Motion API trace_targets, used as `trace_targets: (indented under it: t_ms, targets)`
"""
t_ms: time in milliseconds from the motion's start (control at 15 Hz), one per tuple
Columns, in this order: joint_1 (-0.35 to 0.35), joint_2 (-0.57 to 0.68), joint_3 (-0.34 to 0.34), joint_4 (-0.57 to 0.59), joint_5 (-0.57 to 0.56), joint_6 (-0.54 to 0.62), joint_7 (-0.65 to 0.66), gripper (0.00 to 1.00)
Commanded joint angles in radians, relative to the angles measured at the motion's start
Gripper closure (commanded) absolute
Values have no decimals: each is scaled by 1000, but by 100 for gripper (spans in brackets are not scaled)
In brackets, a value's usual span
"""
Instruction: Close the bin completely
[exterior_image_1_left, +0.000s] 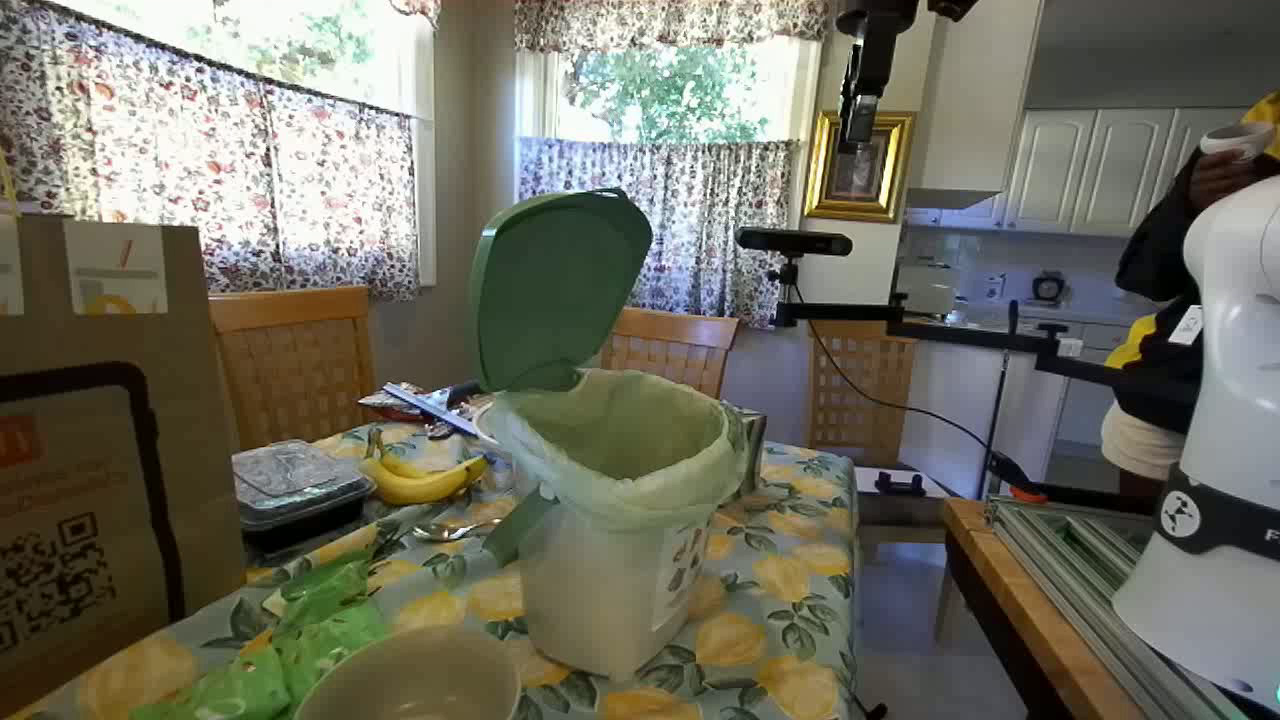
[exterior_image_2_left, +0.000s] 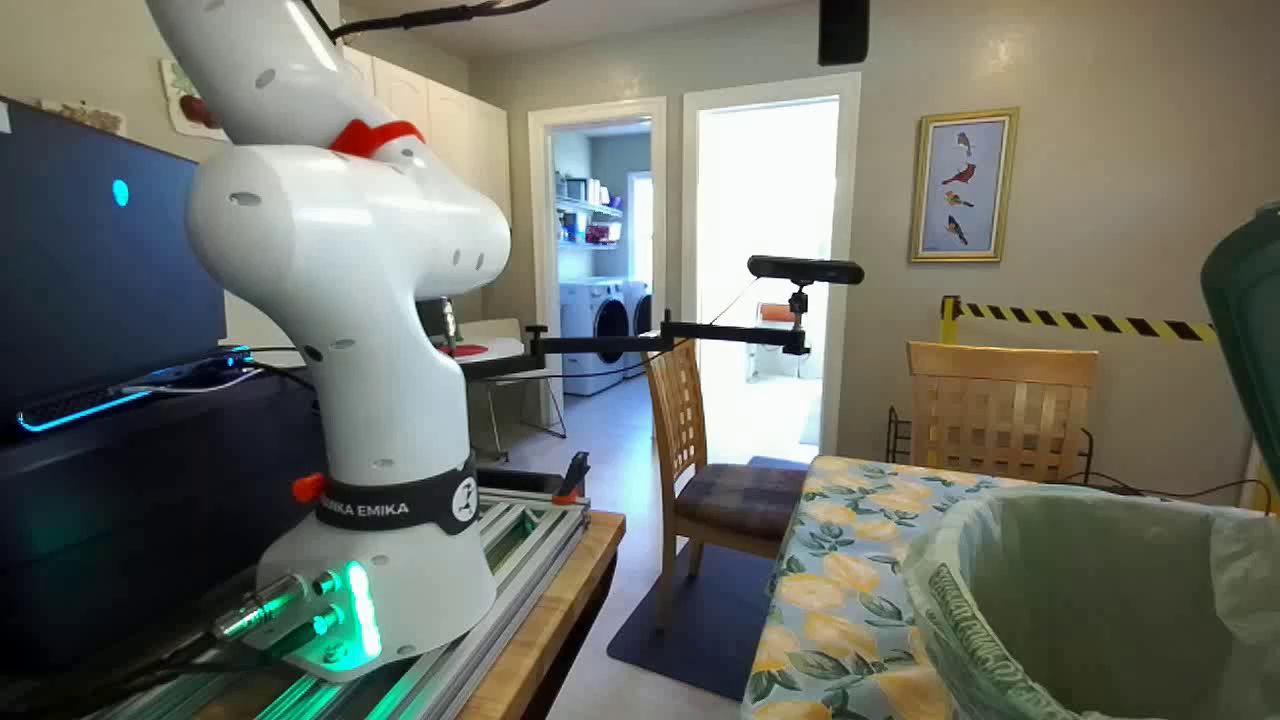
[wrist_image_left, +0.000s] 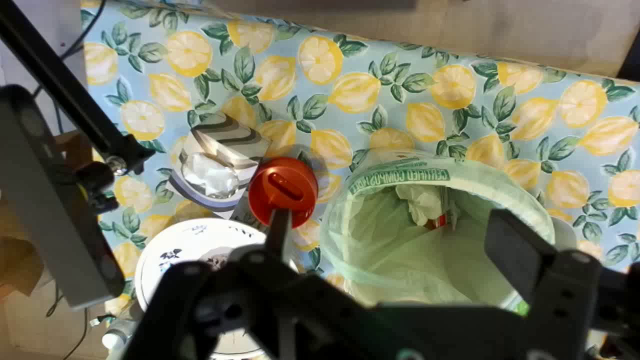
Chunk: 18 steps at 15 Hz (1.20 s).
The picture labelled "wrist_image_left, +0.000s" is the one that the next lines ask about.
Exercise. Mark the green bin with liner bag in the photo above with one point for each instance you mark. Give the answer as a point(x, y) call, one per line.
point(412, 228)

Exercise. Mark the striped cloth with clear wrap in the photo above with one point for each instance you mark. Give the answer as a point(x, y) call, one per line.
point(216, 162)

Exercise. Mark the grey metal box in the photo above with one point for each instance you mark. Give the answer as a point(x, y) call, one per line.
point(50, 205)

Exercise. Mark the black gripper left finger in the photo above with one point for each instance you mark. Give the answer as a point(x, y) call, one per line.
point(278, 231)

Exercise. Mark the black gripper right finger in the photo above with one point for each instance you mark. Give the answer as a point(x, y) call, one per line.
point(541, 269)

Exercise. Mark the lemon pattern tablecloth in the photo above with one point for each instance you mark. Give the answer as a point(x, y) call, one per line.
point(159, 70)

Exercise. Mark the white floral ceramic plate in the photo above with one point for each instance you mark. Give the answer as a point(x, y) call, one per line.
point(192, 240)

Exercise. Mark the red round container lid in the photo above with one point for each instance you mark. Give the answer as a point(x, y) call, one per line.
point(283, 184)

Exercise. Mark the black camera arm rod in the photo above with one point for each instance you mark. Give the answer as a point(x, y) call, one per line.
point(120, 152)

